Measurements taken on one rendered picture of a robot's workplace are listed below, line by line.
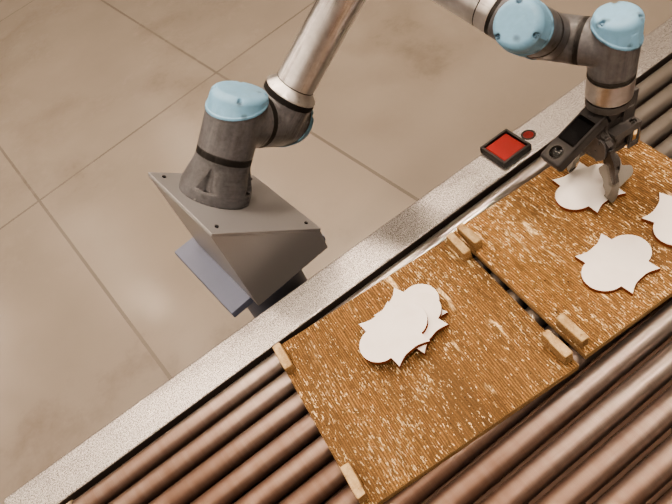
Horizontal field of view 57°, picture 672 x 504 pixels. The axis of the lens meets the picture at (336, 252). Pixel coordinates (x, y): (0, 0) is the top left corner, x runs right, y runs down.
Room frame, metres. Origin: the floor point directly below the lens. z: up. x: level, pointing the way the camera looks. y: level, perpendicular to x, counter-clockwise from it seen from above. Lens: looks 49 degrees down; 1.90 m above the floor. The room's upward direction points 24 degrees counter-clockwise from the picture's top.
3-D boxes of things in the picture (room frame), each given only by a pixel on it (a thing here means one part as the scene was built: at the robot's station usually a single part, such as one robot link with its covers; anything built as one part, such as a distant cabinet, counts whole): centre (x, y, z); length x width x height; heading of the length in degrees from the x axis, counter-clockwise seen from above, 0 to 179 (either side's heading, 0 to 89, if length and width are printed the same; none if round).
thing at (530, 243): (0.62, -0.46, 0.93); 0.41 x 0.35 x 0.02; 102
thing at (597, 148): (0.72, -0.53, 1.08); 0.09 x 0.08 x 0.12; 102
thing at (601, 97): (0.72, -0.52, 1.16); 0.08 x 0.08 x 0.05
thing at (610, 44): (0.72, -0.53, 1.24); 0.09 x 0.08 x 0.11; 39
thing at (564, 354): (0.44, -0.26, 0.95); 0.06 x 0.02 x 0.03; 10
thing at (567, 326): (0.45, -0.30, 0.95); 0.06 x 0.02 x 0.03; 12
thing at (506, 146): (0.91, -0.42, 0.92); 0.06 x 0.06 x 0.01; 15
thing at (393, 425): (0.54, -0.05, 0.93); 0.41 x 0.35 x 0.02; 100
